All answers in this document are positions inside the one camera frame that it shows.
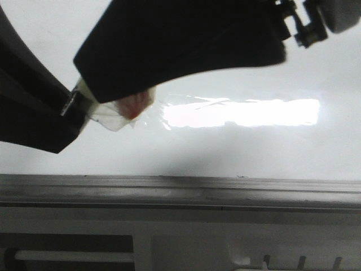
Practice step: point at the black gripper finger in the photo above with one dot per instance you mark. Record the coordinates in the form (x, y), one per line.
(37, 111)
(136, 45)

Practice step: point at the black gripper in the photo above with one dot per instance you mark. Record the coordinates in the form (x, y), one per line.
(336, 16)

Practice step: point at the black white whiteboard marker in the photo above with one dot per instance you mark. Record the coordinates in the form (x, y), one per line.
(80, 105)

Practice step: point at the orange magnet taped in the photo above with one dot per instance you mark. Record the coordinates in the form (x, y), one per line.
(116, 114)

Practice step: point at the white whiteboard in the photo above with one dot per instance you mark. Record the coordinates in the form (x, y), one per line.
(299, 119)

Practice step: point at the grey aluminium whiteboard frame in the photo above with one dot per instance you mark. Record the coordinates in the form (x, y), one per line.
(89, 190)

